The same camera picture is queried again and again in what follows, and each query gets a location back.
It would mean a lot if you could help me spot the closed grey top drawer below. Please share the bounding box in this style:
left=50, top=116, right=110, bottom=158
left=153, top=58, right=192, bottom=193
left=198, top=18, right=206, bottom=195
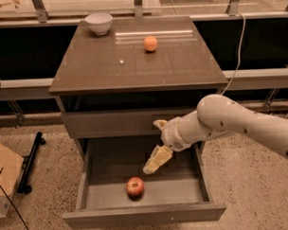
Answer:
left=62, top=108, right=193, bottom=139

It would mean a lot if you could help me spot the cardboard box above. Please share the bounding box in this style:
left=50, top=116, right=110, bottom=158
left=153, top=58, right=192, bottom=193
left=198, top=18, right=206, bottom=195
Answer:
left=0, top=142, right=24, bottom=219

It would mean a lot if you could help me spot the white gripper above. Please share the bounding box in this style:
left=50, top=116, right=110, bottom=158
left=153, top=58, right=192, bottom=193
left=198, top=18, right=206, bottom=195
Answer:
left=143, top=116, right=190, bottom=174

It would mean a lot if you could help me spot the black cable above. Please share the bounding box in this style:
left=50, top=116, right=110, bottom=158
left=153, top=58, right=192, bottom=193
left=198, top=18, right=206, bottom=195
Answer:
left=0, top=177, right=34, bottom=230

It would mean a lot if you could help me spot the orange fruit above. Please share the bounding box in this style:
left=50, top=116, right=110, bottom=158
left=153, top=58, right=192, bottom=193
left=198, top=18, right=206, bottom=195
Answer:
left=143, top=36, right=157, bottom=52

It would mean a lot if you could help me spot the grey drawer cabinet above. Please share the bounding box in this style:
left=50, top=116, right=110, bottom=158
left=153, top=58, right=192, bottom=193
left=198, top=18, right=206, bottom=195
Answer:
left=45, top=13, right=234, bottom=230

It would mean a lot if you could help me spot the metal window railing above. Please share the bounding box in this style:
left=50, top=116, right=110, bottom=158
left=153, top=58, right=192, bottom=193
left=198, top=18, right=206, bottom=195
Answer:
left=0, top=67, right=288, bottom=101

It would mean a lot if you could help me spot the black metal stand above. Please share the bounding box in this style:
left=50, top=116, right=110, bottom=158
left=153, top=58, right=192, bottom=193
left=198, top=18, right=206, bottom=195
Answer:
left=17, top=132, right=46, bottom=194

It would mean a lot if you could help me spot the open grey middle drawer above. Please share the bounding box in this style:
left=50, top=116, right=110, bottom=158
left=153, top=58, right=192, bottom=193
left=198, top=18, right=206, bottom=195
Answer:
left=63, top=135, right=226, bottom=229

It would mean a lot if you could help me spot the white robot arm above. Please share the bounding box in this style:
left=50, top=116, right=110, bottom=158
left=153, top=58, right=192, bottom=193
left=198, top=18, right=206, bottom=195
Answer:
left=143, top=95, right=288, bottom=174

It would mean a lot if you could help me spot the white ceramic bowl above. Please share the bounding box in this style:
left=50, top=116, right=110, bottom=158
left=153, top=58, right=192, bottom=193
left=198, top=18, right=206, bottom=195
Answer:
left=84, top=13, right=113, bottom=35

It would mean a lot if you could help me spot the red apple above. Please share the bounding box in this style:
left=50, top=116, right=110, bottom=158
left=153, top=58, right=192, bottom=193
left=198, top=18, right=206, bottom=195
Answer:
left=126, top=177, right=145, bottom=197

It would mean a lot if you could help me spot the white cable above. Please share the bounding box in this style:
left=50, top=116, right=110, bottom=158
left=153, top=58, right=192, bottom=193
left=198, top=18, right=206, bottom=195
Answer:
left=216, top=12, right=248, bottom=97

